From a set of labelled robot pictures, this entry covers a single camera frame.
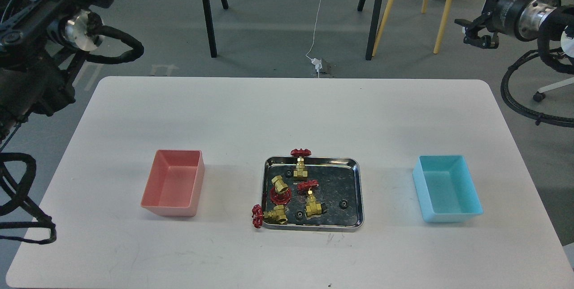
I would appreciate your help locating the black stand legs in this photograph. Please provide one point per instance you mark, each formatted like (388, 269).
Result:
(208, 6)
(374, 6)

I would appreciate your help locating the black stand legs right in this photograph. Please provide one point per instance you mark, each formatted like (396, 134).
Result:
(374, 6)

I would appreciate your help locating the pink plastic box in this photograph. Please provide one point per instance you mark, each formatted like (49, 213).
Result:
(174, 184)

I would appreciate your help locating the black stand legs left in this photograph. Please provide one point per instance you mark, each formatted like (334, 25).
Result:
(208, 6)

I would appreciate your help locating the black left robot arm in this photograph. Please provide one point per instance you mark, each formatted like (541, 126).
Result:
(44, 43)

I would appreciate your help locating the stainless steel tray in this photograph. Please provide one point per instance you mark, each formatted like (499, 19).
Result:
(338, 179)

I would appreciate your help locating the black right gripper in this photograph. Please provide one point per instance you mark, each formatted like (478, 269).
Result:
(520, 19)

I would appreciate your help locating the small black gear right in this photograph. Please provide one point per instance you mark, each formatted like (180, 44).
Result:
(344, 204)

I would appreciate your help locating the blue plastic box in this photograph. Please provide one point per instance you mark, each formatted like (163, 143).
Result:
(445, 189)

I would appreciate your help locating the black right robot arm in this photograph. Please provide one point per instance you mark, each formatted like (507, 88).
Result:
(558, 26)

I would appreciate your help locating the brass valve red handle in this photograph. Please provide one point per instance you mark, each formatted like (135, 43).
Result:
(277, 215)
(313, 207)
(280, 193)
(300, 171)

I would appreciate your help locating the brass valve top red handle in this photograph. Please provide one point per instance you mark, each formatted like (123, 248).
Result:
(300, 171)

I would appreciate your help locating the white office chair base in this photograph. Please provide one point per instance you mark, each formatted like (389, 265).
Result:
(540, 93)

